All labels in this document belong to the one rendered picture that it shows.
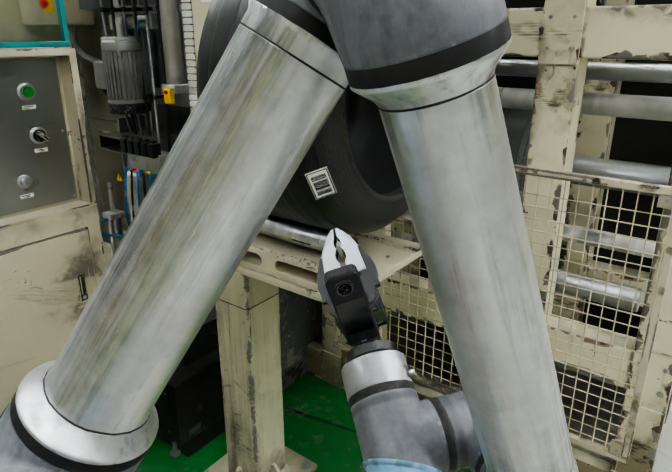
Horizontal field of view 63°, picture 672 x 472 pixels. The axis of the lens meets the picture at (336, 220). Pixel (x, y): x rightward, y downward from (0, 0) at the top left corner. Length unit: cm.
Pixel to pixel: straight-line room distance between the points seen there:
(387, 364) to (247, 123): 39
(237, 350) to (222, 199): 109
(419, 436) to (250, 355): 88
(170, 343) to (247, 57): 28
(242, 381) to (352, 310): 89
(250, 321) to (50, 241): 52
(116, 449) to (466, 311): 37
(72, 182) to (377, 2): 123
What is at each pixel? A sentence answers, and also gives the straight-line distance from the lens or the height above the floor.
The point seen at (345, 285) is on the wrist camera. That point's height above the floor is 99.
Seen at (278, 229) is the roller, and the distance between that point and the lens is 117.
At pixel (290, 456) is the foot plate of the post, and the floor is 1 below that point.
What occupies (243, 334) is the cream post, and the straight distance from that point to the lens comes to 151.
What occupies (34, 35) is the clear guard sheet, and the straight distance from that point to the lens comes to 143.
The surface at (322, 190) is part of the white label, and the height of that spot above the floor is 104.
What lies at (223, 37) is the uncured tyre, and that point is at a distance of 101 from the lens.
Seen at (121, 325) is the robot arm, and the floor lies 105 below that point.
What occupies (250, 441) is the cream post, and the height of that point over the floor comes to 20.
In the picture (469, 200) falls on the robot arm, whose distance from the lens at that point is 40.
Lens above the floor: 130
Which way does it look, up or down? 19 degrees down
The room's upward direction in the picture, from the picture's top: straight up
